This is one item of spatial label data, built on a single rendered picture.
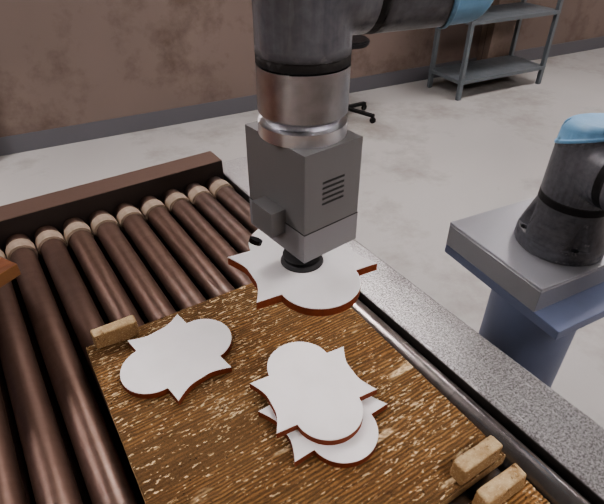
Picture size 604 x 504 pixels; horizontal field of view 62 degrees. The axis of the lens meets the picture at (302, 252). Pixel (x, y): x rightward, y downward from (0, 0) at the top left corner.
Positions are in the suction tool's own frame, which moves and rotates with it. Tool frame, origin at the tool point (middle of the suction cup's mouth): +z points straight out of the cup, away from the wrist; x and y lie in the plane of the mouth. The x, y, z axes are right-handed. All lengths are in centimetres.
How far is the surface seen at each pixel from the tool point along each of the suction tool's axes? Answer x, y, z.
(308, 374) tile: 0.6, 0.5, 16.3
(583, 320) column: 47, 14, 25
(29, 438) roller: -28.6, -14.9, 20.2
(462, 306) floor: 126, -48, 112
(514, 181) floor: 240, -97, 112
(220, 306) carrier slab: -0.4, -18.7, 18.3
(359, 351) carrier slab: 9.4, 0.5, 18.3
